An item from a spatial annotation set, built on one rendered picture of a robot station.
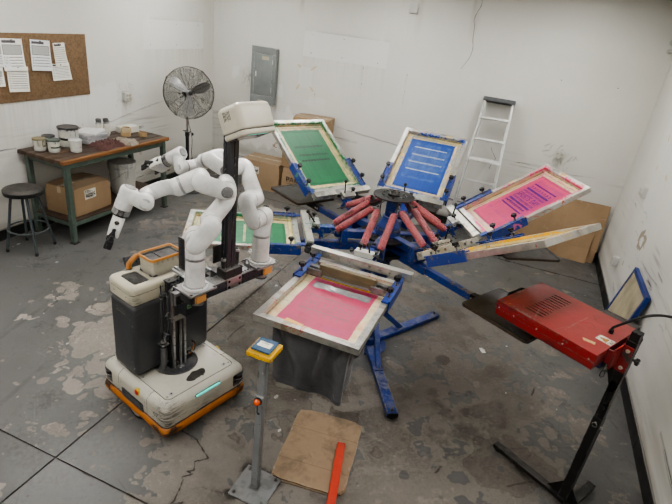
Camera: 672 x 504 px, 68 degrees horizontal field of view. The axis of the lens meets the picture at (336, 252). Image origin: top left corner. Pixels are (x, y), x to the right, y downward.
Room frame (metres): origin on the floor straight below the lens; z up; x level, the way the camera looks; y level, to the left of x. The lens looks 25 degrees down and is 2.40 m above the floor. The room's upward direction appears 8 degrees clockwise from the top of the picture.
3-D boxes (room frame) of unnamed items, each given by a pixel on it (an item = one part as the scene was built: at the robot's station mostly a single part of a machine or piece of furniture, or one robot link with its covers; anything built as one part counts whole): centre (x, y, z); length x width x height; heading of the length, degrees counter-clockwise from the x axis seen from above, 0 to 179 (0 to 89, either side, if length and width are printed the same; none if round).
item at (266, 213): (2.44, 0.42, 1.37); 0.13 x 0.10 x 0.16; 159
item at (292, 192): (3.92, 0.08, 0.91); 1.34 x 0.40 x 0.08; 41
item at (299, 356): (2.14, 0.07, 0.74); 0.45 x 0.03 x 0.43; 71
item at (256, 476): (1.92, 0.28, 0.48); 0.22 x 0.22 x 0.96; 71
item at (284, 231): (3.24, 0.53, 1.05); 1.08 x 0.61 x 0.23; 101
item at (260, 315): (2.42, -0.02, 0.97); 0.79 x 0.58 x 0.04; 161
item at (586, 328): (2.34, -1.30, 1.06); 0.61 x 0.46 x 0.12; 41
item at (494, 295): (2.91, -0.80, 0.91); 1.34 x 0.40 x 0.08; 41
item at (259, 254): (2.46, 0.43, 1.21); 0.16 x 0.13 x 0.15; 55
